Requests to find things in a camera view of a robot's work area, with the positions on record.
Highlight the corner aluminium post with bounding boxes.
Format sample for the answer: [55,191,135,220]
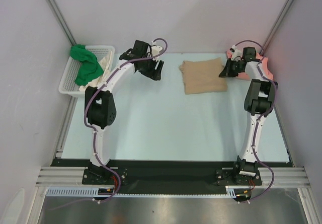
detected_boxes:
[46,0,76,45]
[260,0,296,54]

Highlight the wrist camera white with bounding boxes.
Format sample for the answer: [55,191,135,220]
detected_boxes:
[230,45,243,61]
[151,41,164,57]

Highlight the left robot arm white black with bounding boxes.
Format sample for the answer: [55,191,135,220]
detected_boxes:
[82,38,168,185]

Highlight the white slotted cable duct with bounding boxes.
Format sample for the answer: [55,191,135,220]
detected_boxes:
[46,187,247,198]

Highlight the right corner aluminium post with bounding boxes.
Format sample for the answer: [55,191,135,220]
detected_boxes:
[260,0,296,54]

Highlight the left corner aluminium post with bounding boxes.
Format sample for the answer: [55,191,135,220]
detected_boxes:
[46,0,76,45]

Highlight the pink folded t shirt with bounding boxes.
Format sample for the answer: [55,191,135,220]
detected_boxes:
[226,49,273,81]

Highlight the aluminium frame rail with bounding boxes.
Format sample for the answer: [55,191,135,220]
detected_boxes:
[36,167,321,223]

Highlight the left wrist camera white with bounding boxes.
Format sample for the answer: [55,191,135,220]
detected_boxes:
[151,41,164,57]

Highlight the tan t shirt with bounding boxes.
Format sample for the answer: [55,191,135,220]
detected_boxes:
[179,57,228,95]

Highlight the white plastic basket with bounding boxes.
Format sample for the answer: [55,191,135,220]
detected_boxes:
[58,45,115,98]

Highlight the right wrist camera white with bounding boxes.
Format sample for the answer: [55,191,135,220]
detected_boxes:
[230,45,243,61]

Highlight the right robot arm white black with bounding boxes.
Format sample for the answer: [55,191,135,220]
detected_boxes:
[219,45,278,185]

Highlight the green t shirt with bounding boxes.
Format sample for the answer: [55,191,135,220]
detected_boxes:
[70,44,104,86]

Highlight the cream t shirt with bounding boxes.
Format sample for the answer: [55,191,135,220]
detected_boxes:
[79,52,112,92]

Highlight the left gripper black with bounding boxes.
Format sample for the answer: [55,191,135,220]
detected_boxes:
[138,54,164,81]

